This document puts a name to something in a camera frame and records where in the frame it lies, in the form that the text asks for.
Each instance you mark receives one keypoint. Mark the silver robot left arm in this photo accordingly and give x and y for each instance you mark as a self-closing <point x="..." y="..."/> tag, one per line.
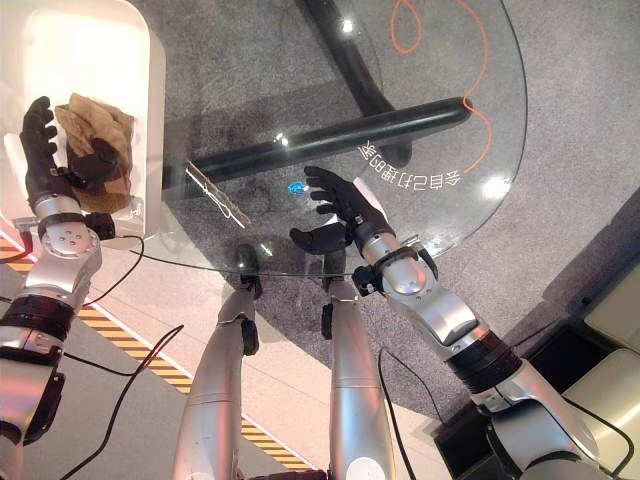
<point x="60" y="270"/>

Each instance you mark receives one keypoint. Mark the silver robot leg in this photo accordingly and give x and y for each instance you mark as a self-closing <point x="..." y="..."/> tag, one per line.
<point x="215" y="380"/>
<point x="357" y="390"/>

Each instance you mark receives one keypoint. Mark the white basket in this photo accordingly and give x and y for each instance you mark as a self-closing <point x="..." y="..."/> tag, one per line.
<point x="125" y="60"/>

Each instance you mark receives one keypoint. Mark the dark floor socket box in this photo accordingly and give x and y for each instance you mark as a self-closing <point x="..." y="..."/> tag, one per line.
<point x="465" y="445"/>

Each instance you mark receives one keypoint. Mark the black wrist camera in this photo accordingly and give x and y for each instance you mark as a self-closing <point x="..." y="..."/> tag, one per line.
<point x="101" y="226"/>
<point x="367" y="281"/>

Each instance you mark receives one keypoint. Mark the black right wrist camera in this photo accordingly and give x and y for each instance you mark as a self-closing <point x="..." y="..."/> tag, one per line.
<point x="367" y="281"/>

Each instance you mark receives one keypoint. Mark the brown cloth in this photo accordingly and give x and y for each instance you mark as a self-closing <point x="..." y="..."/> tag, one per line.
<point x="112" y="130"/>

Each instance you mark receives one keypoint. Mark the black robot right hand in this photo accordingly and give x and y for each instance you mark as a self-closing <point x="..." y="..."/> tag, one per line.
<point x="345" y="200"/>

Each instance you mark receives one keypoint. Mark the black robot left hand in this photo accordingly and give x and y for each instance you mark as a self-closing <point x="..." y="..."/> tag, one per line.
<point x="39" y="150"/>

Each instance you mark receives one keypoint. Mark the blue round sticker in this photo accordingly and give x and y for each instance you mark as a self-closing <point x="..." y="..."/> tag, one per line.
<point x="297" y="188"/>

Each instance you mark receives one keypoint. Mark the yellow black hazard tape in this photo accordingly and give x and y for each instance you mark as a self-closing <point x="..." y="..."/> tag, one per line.
<point x="125" y="345"/>

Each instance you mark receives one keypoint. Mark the silver robot right leg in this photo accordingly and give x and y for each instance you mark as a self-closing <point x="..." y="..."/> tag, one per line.
<point x="357" y="390"/>

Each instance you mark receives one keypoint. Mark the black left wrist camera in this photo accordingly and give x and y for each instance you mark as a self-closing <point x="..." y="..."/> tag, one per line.
<point x="101" y="226"/>

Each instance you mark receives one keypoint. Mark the silver robot left leg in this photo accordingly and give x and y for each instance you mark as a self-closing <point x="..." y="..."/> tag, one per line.
<point x="215" y="380"/>

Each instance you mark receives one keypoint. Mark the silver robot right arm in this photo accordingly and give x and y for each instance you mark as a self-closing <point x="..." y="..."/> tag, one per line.
<point x="450" y="320"/>

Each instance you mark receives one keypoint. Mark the beige cushioned furniture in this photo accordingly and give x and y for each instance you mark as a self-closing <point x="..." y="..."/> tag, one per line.
<point x="600" y="370"/>

